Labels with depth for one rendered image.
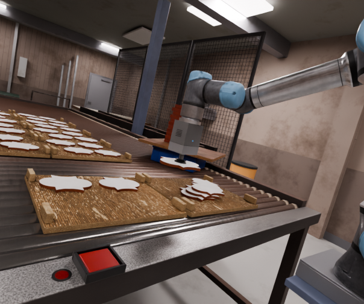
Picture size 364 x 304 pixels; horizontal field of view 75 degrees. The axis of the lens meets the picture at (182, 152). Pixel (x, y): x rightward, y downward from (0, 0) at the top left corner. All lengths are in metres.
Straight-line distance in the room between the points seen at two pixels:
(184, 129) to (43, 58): 9.69
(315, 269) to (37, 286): 0.65
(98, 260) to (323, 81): 0.71
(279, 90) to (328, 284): 0.54
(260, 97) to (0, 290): 0.76
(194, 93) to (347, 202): 3.56
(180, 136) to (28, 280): 0.52
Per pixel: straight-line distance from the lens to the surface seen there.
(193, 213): 0.81
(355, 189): 4.09
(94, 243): 0.59
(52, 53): 10.37
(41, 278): 0.50
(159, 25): 2.86
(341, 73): 0.78
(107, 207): 0.72
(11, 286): 0.49
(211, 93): 0.74
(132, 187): 0.88
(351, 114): 4.08
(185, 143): 0.76
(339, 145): 4.05
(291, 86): 0.79
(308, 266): 0.80
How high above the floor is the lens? 1.22
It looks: 8 degrees down
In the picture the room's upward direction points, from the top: 13 degrees clockwise
